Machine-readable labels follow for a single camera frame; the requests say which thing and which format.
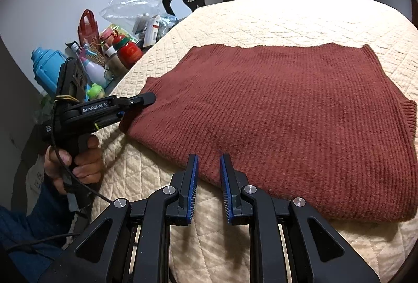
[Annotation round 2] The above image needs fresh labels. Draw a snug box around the clear plastic bag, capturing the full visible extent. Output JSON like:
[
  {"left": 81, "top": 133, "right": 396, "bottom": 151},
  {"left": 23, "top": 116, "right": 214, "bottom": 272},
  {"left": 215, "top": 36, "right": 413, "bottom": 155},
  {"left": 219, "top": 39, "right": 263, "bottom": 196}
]
[{"left": 100, "top": 0, "right": 164, "bottom": 29}]

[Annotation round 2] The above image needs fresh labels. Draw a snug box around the light blue plastic jug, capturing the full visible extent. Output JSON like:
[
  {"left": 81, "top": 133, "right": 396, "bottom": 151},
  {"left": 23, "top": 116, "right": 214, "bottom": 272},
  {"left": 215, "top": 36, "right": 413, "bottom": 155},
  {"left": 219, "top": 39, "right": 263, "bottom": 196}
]
[{"left": 31, "top": 47, "right": 68, "bottom": 96}]

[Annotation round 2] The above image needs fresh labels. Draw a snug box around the black cable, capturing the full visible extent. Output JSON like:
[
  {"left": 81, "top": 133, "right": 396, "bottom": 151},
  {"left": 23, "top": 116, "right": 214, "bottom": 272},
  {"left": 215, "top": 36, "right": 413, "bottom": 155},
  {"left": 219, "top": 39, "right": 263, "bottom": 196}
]
[{"left": 7, "top": 97, "right": 116, "bottom": 252}]

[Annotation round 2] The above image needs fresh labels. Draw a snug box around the green frog toy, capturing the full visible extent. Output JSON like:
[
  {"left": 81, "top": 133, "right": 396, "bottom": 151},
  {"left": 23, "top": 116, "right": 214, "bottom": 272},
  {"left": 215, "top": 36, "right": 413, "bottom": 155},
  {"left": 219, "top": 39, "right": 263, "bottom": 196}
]
[{"left": 86, "top": 83, "right": 106, "bottom": 99}]

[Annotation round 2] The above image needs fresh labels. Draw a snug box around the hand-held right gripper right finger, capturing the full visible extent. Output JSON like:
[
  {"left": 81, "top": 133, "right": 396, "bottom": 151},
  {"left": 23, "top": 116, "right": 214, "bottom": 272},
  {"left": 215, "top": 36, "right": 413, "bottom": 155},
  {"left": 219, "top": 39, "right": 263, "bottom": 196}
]
[{"left": 220, "top": 154, "right": 381, "bottom": 283}]

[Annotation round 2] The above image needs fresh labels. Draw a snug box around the cream quilted table cover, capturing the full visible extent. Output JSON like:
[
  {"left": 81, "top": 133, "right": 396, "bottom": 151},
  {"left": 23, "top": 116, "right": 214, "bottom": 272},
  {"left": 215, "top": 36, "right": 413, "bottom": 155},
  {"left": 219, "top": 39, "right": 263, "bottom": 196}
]
[{"left": 67, "top": 0, "right": 418, "bottom": 283}]

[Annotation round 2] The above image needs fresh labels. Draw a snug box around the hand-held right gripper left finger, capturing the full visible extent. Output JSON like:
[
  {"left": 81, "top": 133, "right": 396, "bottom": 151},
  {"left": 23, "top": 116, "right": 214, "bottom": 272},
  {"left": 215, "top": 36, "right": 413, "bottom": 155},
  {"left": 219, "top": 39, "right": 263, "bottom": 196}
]
[{"left": 38, "top": 154, "right": 199, "bottom": 283}]

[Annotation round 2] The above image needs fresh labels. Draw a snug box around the rust red knitted sweater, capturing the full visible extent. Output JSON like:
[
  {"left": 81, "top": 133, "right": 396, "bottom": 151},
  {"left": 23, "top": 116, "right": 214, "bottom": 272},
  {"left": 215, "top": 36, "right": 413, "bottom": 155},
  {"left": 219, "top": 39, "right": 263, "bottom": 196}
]
[{"left": 119, "top": 43, "right": 418, "bottom": 223}]

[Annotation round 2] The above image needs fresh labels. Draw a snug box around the person's left hand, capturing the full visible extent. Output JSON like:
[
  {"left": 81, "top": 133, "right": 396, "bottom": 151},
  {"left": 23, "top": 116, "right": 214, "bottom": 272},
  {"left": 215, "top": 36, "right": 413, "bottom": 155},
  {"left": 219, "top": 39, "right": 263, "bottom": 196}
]
[{"left": 44, "top": 135, "right": 103, "bottom": 195}]

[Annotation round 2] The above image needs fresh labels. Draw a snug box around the white carton box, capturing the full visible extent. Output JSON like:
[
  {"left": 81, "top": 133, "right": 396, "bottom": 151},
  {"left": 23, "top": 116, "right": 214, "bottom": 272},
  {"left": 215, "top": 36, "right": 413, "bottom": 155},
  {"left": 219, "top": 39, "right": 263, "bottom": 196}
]
[{"left": 143, "top": 15, "right": 161, "bottom": 46}]

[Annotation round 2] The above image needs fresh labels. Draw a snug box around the person's left forearm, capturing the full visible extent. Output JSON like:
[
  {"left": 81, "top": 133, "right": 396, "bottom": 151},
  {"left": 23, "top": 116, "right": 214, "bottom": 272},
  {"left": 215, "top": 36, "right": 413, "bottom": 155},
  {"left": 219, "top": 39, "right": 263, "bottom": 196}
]
[{"left": 0, "top": 183, "right": 78, "bottom": 259}]

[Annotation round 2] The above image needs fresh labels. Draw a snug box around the white bottle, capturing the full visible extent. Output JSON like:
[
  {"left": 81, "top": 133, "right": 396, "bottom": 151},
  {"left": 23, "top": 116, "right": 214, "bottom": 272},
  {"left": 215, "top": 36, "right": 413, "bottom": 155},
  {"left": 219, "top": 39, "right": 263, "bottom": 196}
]
[{"left": 80, "top": 59, "right": 108, "bottom": 88}]

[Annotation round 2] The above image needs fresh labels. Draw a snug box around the red gift bag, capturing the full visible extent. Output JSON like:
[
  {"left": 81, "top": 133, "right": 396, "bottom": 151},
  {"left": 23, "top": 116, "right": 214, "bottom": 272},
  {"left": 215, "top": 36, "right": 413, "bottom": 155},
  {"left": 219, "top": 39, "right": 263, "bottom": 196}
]
[{"left": 77, "top": 9, "right": 100, "bottom": 49}]

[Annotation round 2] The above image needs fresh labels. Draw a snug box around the pink container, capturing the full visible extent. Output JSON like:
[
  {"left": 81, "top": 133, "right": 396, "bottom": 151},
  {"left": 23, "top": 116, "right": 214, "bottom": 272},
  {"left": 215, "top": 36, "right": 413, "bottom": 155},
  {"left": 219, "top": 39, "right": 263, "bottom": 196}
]
[{"left": 99, "top": 29, "right": 119, "bottom": 55}]

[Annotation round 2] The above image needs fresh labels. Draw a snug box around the brown jar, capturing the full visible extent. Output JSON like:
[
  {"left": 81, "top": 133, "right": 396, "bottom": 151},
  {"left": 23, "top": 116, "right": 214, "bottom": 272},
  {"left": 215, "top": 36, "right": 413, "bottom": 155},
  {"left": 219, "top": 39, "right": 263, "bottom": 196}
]
[{"left": 105, "top": 54, "right": 129, "bottom": 78}]

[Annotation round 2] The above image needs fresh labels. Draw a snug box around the red bottle with green cap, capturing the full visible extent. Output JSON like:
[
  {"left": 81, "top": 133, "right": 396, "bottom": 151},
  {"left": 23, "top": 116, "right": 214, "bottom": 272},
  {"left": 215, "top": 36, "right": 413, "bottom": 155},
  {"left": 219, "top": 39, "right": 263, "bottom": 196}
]
[{"left": 116, "top": 35, "right": 143, "bottom": 70}]

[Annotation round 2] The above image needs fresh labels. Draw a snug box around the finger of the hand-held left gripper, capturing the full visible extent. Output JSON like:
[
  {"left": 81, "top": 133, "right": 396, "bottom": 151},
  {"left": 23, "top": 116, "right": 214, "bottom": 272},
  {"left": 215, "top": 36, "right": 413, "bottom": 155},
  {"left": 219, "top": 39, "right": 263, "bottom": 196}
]
[
  {"left": 93, "top": 110, "right": 126, "bottom": 132},
  {"left": 114, "top": 92, "right": 156, "bottom": 111}
]

